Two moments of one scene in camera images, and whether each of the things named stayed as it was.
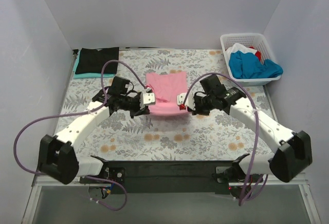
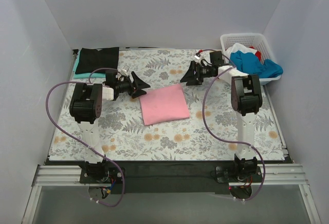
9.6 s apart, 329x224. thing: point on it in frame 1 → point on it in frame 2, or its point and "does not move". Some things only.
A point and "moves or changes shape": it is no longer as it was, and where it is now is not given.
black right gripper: (195, 103) → (195, 71)
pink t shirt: (167, 87) moves or changes shape
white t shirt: (236, 47) does not move
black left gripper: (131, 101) → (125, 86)
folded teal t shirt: (76, 76) does not move
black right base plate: (234, 173) does not move
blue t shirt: (243, 65) does not move
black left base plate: (116, 174) does not move
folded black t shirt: (91, 60) does not move
